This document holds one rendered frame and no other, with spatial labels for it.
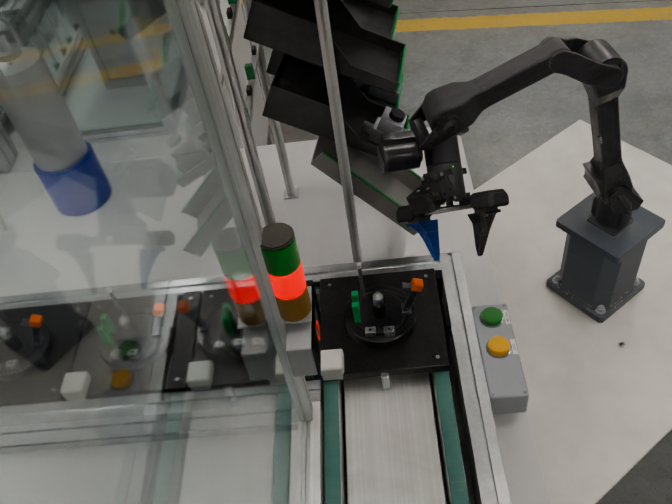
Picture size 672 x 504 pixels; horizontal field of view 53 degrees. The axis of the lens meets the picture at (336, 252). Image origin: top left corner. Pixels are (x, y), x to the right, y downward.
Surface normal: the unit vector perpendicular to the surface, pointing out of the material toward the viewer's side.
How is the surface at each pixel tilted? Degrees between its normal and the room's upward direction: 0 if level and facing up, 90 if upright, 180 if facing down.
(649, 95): 0
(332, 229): 0
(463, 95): 11
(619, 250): 0
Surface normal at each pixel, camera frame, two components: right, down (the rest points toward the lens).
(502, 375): -0.12, -0.68
